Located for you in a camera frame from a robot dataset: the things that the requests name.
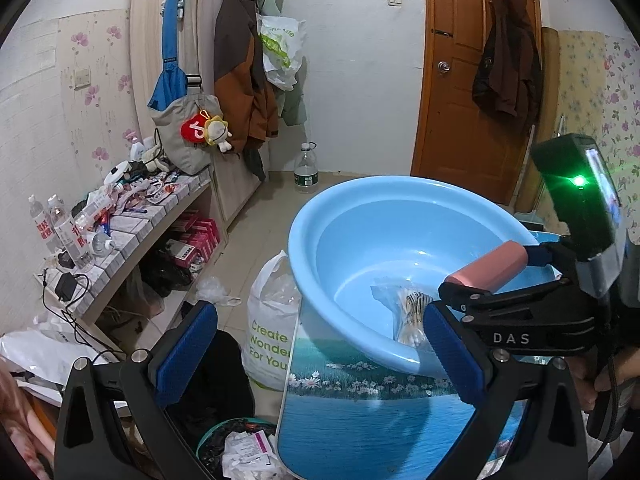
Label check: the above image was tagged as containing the red-label water bottle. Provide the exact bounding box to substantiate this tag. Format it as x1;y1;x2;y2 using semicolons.
27;195;60;256
47;195;90;268

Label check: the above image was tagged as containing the white round gadget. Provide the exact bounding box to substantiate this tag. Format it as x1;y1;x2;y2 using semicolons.
102;160;133;186

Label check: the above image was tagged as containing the brown wooden door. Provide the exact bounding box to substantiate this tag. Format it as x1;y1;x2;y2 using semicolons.
411;0;543;206

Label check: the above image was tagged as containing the pink patterned cloth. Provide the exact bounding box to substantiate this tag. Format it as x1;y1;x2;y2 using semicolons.
0;367;56;466

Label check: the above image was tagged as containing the light blue plastic basin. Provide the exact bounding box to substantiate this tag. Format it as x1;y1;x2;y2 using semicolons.
288;176;563;378

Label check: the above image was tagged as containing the clear bag of cotton swabs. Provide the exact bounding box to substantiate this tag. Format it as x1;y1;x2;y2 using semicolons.
370;282;436;351

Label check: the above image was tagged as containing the beige floral standing mat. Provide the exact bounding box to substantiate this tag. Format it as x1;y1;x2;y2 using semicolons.
515;27;608;211

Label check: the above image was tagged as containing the white green-print plastic bag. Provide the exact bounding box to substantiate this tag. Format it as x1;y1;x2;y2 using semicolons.
256;14;307;92

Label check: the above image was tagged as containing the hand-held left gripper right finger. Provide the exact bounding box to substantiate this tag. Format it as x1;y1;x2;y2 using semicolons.
422;302;588;480

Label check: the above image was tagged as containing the black charger adapter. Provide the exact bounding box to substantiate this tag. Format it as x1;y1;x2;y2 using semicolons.
54;272;81;303

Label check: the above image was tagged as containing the pale green coat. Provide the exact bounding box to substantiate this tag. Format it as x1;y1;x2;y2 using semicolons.
257;0;307;127

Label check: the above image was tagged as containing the light wood wardrobe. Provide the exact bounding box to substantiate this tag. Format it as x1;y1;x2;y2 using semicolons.
130;0;271;226

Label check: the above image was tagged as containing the yellow plush doll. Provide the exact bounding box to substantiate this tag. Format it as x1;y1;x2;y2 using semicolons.
202;115;233;153

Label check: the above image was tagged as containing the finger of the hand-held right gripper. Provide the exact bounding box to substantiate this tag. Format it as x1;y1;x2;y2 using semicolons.
522;240;583;281
438;280;608;358

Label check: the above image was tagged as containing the dark brown jacket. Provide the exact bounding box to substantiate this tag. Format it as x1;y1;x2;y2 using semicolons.
472;0;543;136

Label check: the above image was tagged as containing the white plastic sack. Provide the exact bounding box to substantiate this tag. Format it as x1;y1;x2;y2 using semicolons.
0;320;121;401

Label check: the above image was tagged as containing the pink power bank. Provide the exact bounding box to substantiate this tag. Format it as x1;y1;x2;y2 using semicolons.
445;241;530;295

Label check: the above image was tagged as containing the black bag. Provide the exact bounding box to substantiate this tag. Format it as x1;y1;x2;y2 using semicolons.
165;330;256;441

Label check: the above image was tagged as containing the grey tote bag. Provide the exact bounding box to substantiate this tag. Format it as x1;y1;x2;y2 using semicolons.
151;94;223;176

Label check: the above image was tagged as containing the blue sling bag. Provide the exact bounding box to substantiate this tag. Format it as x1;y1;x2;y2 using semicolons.
147;0;190;111

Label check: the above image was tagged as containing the stack of red boxes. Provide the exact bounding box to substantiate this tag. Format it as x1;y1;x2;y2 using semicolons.
170;212;221;261

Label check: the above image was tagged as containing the brown and orange jacket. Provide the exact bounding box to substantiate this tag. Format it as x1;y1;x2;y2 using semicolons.
214;0;281;153

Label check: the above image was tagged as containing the person's right hand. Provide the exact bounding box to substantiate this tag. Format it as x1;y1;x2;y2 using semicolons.
567;345;640;411

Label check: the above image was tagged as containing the large clear water bottle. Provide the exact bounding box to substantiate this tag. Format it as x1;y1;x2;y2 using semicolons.
293;142;319;194

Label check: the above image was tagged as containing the white shopping bag green text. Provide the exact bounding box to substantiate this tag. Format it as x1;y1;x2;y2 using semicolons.
241;250;303;391

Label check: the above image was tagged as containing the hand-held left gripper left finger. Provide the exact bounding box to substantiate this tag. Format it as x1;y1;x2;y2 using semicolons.
54;301;219;480

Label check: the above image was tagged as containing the teal rim trash bin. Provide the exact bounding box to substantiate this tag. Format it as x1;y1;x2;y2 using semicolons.
196;417;291;480

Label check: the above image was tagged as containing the red heart plush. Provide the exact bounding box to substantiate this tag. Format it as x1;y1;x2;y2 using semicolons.
180;114;211;147

